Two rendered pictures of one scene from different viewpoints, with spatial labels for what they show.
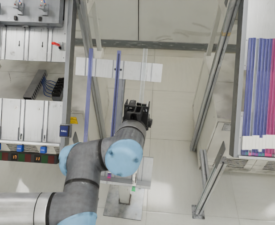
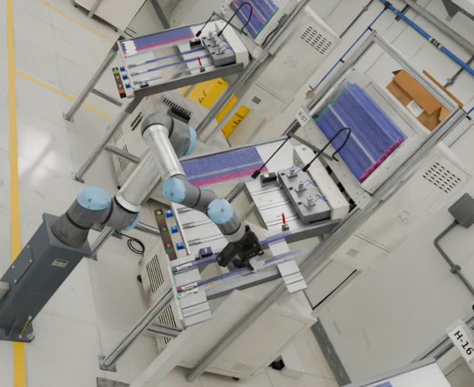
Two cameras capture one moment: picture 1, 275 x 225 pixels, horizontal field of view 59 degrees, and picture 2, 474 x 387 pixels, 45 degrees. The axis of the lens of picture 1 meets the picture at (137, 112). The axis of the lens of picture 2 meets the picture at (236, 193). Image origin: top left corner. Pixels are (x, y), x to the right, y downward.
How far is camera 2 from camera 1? 1.51 m
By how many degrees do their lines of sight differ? 45
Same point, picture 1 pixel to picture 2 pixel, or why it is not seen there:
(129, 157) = (222, 206)
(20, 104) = not seen: hidden behind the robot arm
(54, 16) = (307, 211)
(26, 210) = (177, 167)
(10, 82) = not seen: hidden behind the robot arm
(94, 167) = (207, 200)
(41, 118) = (210, 236)
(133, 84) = not seen: outside the picture
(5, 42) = (266, 191)
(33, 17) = (298, 199)
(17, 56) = (259, 203)
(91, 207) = (187, 193)
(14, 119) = (200, 216)
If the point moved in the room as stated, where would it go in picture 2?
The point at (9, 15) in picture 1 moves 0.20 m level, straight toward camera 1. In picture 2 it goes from (290, 183) to (273, 186)
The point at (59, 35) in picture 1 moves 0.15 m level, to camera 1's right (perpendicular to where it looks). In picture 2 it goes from (294, 224) to (309, 248)
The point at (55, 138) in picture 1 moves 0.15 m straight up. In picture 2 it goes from (194, 251) to (215, 228)
